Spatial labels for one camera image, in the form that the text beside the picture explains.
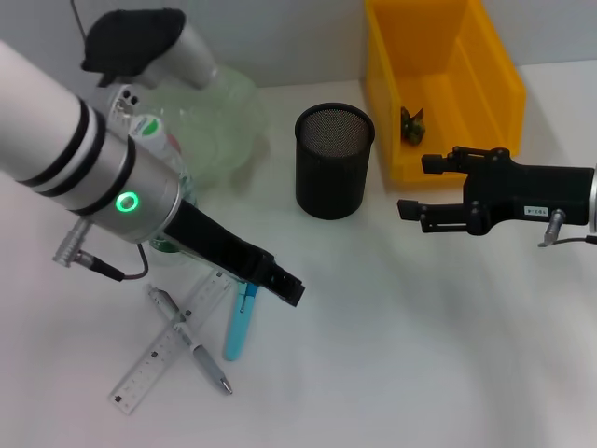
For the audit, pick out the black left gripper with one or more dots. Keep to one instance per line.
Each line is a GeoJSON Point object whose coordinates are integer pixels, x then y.
{"type": "Point", "coordinates": [219, 242]}

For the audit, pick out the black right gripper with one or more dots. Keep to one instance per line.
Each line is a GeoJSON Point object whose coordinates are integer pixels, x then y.
{"type": "Point", "coordinates": [536, 196]}

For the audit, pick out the blue scissors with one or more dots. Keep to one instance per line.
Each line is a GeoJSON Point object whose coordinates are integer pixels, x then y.
{"type": "Point", "coordinates": [235, 336]}

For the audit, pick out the green plastic wrapper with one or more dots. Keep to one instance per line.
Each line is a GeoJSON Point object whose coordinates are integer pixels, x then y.
{"type": "Point", "coordinates": [412, 126]}

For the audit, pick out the clear green-label water bottle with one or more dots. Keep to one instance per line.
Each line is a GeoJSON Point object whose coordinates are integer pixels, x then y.
{"type": "Point", "coordinates": [147, 130]}

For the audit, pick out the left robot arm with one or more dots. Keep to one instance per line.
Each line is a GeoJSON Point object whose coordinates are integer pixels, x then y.
{"type": "Point", "coordinates": [70, 140]}

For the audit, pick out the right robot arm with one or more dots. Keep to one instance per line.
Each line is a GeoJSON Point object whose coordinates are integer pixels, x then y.
{"type": "Point", "coordinates": [593, 200]}

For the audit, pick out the grey clear ballpoint pen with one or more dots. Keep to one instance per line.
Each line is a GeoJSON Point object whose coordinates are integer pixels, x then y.
{"type": "Point", "coordinates": [210, 368]}

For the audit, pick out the black mesh pen cup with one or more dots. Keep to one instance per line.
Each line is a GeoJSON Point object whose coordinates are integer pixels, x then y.
{"type": "Point", "coordinates": [333, 182]}

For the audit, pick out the clear plastic ruler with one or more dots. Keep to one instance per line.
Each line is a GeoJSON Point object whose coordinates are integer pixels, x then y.
{"type": "Point", "coordinates": [140, 378]}

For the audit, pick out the translucent green fruit bowl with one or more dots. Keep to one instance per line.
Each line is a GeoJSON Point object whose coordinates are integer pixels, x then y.
{"type": "Point", "coordinates": [224, 121]}

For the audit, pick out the yellow plastic bin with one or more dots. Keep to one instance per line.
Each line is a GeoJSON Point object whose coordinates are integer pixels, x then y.
{"type": "Point", "coordinates": [410, 46]}

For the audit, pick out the silver right gripper connector post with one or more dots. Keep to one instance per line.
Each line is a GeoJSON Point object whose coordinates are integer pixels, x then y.
{"type": "Point", "coordinates": [555, 226]}

